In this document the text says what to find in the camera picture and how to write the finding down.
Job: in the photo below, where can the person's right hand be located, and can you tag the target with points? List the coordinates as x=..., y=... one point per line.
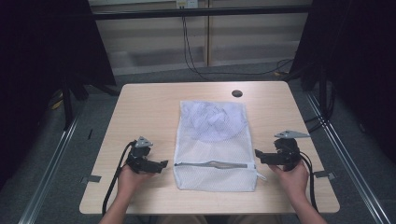
x=295, y=182

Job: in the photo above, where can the small black tape piece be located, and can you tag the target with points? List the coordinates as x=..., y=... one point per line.
x=90, y=134

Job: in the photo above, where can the metal floor rail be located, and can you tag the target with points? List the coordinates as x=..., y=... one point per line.
x=46, y=174
x=348, y=168

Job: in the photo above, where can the grey tape strip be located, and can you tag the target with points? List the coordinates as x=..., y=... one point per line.
x=323, y=174
x=91, y=179

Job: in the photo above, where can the black metal stand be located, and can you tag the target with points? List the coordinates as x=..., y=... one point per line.
x=323, y=93

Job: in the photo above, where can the white crumpled cloth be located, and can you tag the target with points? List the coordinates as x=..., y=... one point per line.
x=211, y=119

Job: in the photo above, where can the white wall power outlet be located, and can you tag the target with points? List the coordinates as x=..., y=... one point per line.
x=186, y=3

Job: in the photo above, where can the black curtain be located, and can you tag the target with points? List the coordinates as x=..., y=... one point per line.
x=40, y=62
x=358, y=62

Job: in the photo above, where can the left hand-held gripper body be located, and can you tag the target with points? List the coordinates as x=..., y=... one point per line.
x=140, y=165

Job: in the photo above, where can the person's left hand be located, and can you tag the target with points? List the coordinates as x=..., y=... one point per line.
x=130, y=183

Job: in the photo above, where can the black horizontal bar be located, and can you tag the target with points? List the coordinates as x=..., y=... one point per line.
x=199, y=12

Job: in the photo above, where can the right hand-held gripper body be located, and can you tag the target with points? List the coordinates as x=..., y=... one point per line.
x=285, y=154

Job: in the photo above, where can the dark round table grommet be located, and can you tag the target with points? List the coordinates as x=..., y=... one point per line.
x=237, y=93

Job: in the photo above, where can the white mesh laundry bag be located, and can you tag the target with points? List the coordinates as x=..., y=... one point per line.
x=214, y=152

